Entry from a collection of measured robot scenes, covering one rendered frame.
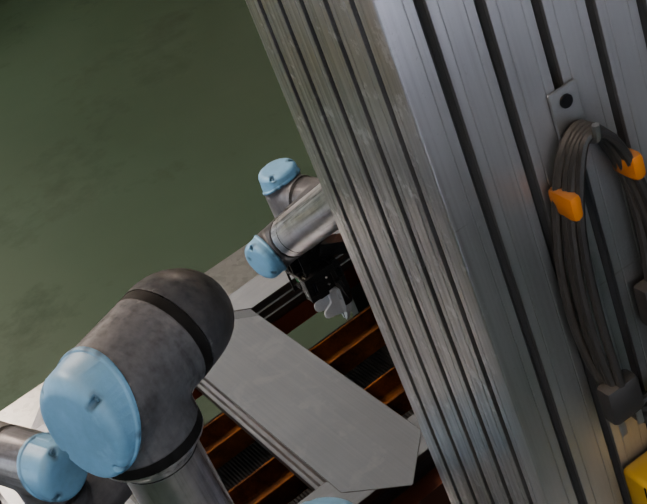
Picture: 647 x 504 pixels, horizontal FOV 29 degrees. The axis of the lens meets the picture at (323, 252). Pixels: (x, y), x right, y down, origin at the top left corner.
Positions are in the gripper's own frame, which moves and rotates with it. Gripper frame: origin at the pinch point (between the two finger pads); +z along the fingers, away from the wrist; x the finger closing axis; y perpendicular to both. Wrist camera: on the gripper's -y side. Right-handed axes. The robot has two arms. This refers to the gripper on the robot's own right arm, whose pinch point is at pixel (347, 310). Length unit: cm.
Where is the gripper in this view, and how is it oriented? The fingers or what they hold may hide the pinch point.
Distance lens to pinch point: 242.6
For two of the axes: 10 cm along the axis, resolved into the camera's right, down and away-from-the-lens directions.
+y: -7.8, 5.4, -3.2
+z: 3.3, 7.8, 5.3
